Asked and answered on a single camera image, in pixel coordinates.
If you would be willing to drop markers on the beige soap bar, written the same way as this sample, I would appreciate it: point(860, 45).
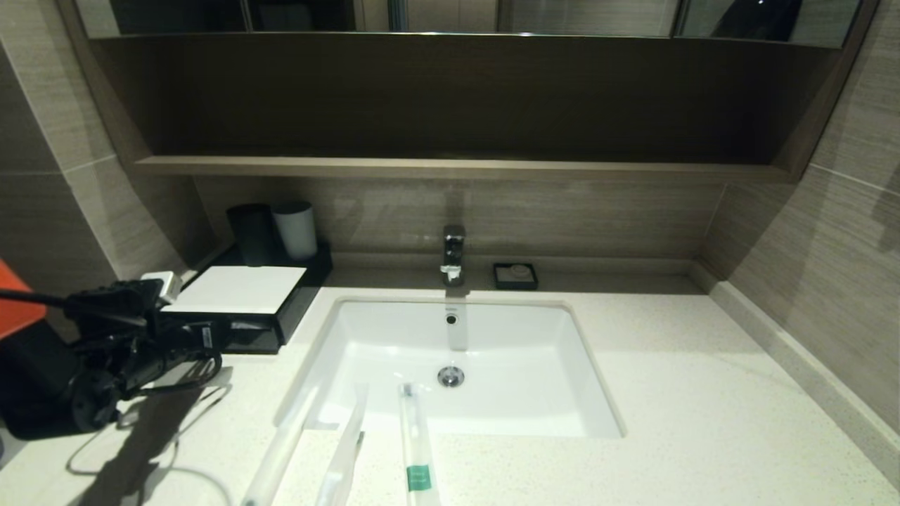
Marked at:
point(520, 270)

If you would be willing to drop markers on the brown wooden wall shelf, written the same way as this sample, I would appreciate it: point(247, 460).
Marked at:
point(450, 105)

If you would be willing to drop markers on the chrome sink drain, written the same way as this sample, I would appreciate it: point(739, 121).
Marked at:
point(451, 377)

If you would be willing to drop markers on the black soap dish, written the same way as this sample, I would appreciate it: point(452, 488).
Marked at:
point(515, 282)

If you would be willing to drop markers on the white ceramic sink basin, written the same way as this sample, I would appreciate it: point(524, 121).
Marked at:
point(520, 379)

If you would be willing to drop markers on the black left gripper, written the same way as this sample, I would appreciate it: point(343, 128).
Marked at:
point(169, 351)

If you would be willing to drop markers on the black box with white lid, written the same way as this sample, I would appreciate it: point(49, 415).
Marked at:
point(239, 288)

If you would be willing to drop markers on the long white packet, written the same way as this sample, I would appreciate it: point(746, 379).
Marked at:
point(278, 457)

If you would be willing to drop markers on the black cup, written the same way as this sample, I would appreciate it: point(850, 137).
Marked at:
point(252, 235)

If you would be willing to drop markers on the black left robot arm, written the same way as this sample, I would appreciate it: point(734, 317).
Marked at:
point(42, 379)

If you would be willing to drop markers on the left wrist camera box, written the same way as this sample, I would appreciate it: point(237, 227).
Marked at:
point(112, 299)

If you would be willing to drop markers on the white cup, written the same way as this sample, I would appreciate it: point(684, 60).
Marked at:
point(295, 232)

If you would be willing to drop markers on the wall mirror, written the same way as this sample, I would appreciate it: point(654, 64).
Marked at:
point(457, 15)

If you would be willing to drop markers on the wrapped toothbrush with green label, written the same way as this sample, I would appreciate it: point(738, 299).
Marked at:
point(418, 450)

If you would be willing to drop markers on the chrome faucet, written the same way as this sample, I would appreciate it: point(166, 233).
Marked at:
point(453, 253)

